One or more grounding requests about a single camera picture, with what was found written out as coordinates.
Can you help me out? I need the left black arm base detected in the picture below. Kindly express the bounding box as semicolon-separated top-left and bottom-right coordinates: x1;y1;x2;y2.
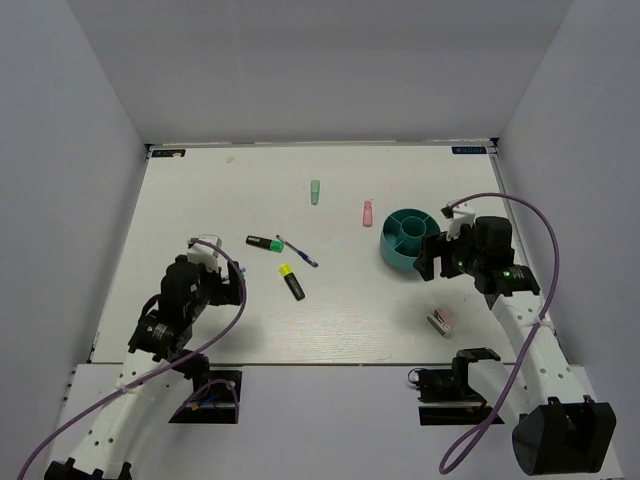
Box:
169;369;243;425

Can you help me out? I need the corner table label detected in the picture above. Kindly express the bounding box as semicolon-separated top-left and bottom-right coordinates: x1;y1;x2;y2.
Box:
151;149;186;158
451;146;487;155

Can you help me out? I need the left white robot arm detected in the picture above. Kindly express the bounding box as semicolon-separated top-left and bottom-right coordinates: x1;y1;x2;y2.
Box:
44;253;246;479

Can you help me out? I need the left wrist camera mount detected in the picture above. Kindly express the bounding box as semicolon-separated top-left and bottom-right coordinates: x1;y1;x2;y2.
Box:
187;234;222;272

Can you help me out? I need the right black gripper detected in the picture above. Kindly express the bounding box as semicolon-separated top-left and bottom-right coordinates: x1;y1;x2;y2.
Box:
413;221;485;281

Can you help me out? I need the yellow cap black highlighter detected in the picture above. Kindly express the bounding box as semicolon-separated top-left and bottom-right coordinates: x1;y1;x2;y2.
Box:
279;264;306;301

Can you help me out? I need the right corner table label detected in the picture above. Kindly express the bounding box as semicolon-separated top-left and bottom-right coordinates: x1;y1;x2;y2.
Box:
451;146;487;155

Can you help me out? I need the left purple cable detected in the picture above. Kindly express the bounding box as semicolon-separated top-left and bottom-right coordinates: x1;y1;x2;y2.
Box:
17;241;248;480

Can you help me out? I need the mint green highlighter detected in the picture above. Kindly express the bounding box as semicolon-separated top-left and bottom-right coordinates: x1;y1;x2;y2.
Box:
310;179;321;205

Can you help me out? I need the pink white eraser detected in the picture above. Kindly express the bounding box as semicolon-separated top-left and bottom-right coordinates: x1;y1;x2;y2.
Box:
427;308;453;338

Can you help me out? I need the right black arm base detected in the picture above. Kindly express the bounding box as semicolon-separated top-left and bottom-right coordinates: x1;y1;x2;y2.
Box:
407;348;501;426

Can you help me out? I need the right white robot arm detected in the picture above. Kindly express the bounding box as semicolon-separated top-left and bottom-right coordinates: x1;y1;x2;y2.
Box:
412;216;616;476

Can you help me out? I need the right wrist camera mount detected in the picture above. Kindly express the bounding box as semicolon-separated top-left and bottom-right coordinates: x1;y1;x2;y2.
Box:
441;200;476;241

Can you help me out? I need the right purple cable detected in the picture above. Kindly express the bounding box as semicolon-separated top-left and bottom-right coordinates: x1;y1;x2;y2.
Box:
438;192;561;476

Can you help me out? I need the purple cable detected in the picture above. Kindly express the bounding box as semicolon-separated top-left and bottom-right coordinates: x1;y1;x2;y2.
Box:
17;241;248;480
438;192;561;476

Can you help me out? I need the green cap black highlighter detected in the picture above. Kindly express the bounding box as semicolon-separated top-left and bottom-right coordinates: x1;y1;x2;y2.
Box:
245;235;284;253

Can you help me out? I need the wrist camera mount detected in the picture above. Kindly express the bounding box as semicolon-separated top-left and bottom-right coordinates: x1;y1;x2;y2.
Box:
441;200;476;241
187;234;222;272

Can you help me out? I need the teal round organizer container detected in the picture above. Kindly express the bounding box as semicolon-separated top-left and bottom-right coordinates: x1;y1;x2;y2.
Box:
379;208;440;273

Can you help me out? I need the blue ballpoint pen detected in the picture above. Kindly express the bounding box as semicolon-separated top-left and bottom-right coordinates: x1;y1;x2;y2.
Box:
276;235;319;268

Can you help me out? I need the pink highlighter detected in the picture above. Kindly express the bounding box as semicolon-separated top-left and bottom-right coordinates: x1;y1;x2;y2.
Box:
362;201;373;227

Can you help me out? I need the left corner table label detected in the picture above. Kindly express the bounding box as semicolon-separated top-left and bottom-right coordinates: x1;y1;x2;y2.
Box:
151;149;186;158

